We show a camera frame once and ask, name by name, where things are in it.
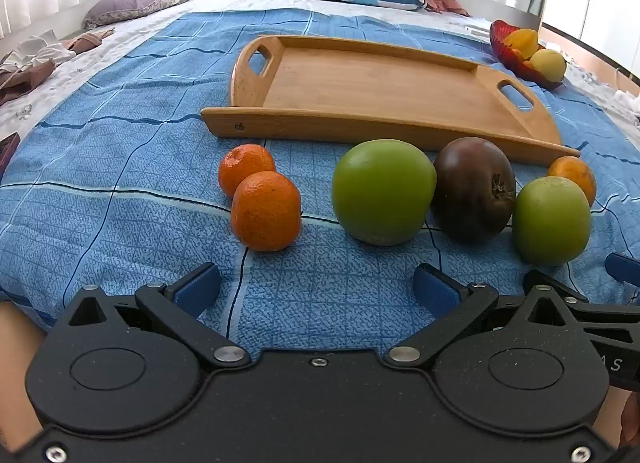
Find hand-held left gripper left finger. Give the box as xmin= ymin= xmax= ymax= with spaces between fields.
xmin=66 ymin=263 xmax=252 ymax=372

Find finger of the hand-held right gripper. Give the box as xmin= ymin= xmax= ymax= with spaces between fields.
xmin=522 ymin=269 xmax=640 ymax=340
xmin=604 ymin=251 xmax=640 ymax=289

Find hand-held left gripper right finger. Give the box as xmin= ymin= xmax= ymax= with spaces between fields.
xmin=382 ymin=263 xmax=576 ymax=370

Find small green apple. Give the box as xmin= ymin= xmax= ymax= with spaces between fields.
xmin=511 ymin=176 xmax=592 ymax=265

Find orange mandarin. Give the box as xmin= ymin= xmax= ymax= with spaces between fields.
xmin=218 ymin=144 xmax=277 ymax=199
xmin=547 ymin=156 xmax=597 ymax=207
xmin=230 ymin=170 xmax=303 ymax=252

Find large green apple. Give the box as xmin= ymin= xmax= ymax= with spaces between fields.
xmin=331 ymin=139 xmax=437 ymax=246

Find wooden serving tray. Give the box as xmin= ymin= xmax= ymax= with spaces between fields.
xmin=200 ymin=34 xmax=582 ymax=166

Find yellow fruits in bowl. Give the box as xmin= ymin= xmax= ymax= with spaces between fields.
xmin=529 ymin=48 xmax=567 ymax=84

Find person's right hand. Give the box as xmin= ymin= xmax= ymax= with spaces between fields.
xmin=602 ymin=385 xmax=640 ymax=450

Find blue checked bedspread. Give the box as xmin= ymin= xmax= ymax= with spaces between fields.
xmin=0 ymin=10 xmax=640 ymax=384

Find white cloth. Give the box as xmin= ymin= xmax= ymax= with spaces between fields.
xmin=612 ymin=68 xmax=640 ymax=130

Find person's bare leg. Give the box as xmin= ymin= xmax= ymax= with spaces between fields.
xmin=0 ymin=300 xmax=45 ymax=446

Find brown wooden ledge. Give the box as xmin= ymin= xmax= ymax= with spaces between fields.
xmin=540 ymin=18 xmax=640 ymax=81

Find red glass fruit bowl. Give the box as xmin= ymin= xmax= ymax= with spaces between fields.
xmin=489 ymin=19 xmax=568 ymax=91

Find yellow starfruit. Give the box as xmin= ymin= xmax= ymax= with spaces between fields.
xmin=501 ymin=28 xmax=541 ymax=59

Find pinkish brown garment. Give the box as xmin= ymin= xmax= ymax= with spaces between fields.
xmin=62 ymin=28 xmax=116 ymax=54

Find white garment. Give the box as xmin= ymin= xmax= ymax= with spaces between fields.
xmin=0 ymin=29 xmax=76 ymax=74

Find purple pillow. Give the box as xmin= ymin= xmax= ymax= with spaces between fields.
xmin=82 ymin=0 xmax=211 ymax=29

